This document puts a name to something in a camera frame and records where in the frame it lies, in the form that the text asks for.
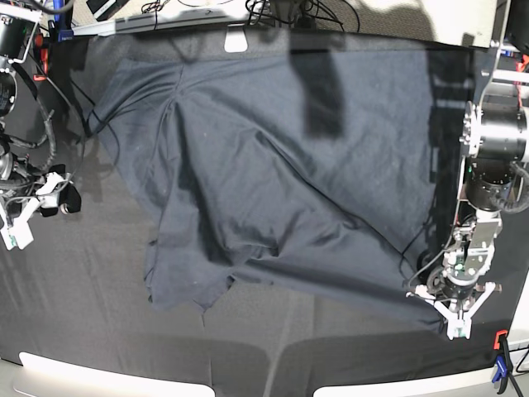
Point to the dark grey t-shirt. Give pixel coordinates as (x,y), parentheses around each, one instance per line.
(310,171)

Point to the blue clamp far left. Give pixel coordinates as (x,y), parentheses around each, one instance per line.
(59,26)

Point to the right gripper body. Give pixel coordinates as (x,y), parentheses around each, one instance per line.
(17,212)

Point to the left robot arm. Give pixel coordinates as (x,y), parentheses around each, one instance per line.
(488,180)

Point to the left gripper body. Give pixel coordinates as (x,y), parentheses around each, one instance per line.
(457,304)

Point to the red blue clamp near right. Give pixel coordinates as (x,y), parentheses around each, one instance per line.
(503,363)

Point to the red black clamp far left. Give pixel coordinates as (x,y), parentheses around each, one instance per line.
(40,53)

